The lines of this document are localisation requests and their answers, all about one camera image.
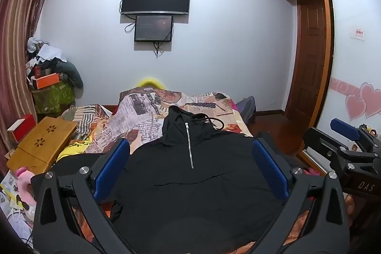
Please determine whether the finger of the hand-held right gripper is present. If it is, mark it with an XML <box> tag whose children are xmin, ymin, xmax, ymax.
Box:
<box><xmin>330</xmin><ymin>118</ymin><xmax>377</xmax><ymax>152</ymax></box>
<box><xmin>303</xmin><ymin>127</ymin><xmax>378</xmax><ymax>174</ymax></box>

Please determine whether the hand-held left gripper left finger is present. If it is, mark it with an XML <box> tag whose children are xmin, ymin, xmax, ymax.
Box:
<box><xmin>32</xmin><ymin>138</ymin><xmax>140</xmax><ymax>254</ymax></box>

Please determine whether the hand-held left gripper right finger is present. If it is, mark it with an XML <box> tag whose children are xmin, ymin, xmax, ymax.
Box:
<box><xmin>247</xmin><ymin>137</ymin><xmax>350</xmax><ymax>254</ymax></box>

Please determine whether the black zip hoodie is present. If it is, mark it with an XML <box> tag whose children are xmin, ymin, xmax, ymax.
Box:
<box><xmin>30</xmin><ymin>105</ymin><xmax>307</xmax><ymax>254</ymax></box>

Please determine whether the yellow printed cloth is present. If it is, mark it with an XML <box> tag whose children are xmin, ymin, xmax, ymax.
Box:
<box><xmin>56</xmin><ymin>135</ymin><xmax>96</xmax><ymax>162</ymax></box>

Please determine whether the heart print wardrobe sliding door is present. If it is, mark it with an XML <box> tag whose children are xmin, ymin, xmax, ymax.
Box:
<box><xmin>316</xmin><ymin>0</ymin><xmax>381</xmax><ymax>153</ymax></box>

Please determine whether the striped grey cloth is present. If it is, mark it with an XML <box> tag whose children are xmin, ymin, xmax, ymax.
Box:
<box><xmin>58</xmin><ymin>104</ymin><xmax>114</xmax><ymax>135</ymax></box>

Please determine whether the newspaper print blanket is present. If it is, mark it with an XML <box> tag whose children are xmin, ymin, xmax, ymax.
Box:
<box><xmin>56</xmin><ymin>87</ymin><xmax>311</xmax><ymax>251</ymax></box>

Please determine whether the grey backpack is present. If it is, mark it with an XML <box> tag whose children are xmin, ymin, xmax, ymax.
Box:
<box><xmin>236</xmin><ymin>96</ymin><xmax>256</xmax><ymax>124</ymax></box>

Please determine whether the bamboo folding lap table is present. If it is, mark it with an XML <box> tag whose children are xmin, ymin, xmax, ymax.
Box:
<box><xmin>6</xmin><ymin>116</ymin><xmax>78</xmax><ymax>175</ymax></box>

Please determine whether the brown wooden door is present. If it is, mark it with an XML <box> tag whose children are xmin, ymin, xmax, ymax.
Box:
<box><xmin>284</xmin><ymin>0</ymin><xmax>328</xmax><ymax>124</ymax></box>

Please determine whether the pink toy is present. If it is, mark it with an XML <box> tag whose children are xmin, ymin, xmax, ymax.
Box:
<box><xmin>10</xmin><ymin>166</ymin><xmax>38</xmax><ymax>216</ymax></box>

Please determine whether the red box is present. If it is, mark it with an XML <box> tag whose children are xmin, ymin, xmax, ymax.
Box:
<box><xmin>6</xmin><ymin>114</ymin><xmax>37</xmax><ymax>142</ymax></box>

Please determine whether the dark grey-green bundle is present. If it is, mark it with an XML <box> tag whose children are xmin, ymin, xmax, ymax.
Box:
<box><xmin>55</xmin><ymin>60</ymin><xmax>84</xmax><ymax>98</ymax></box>

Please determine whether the orange cardboard box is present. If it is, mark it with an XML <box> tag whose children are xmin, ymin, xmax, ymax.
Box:
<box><xmin>30</xmin><ymin>72</ymin><xmax>59</xmax><ymax>90</ymax></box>

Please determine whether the white crumpled cloth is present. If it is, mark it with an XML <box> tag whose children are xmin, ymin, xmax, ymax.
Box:
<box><xmin>27</xmin><ymin>37</ymin><xmax>67</xmax><ymax>62</ymax></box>

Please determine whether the striped brown curtain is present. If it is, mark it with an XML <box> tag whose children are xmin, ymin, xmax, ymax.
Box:
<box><xmin>0</xmin><ymin>0</ymin><xmax>61</xmax><ymax>177</ymax></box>

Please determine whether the wooden bed frame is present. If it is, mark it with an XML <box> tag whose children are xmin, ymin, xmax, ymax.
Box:
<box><xmin>101</xmin><ymin>105</ymin><xmax>120</xmax><ymax>117</ymax></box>

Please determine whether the black monitor cable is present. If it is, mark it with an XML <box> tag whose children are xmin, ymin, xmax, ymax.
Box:
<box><xmin>153</xmin><ymin>40</ymin><xmax>165</xmax><ymax>57</ymax></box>

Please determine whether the small black wall monitor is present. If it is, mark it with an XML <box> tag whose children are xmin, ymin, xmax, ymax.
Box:
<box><xmin>134</xmin><ymin>15</ymin><xmax>174</xmax><ymax>42</ymax></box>

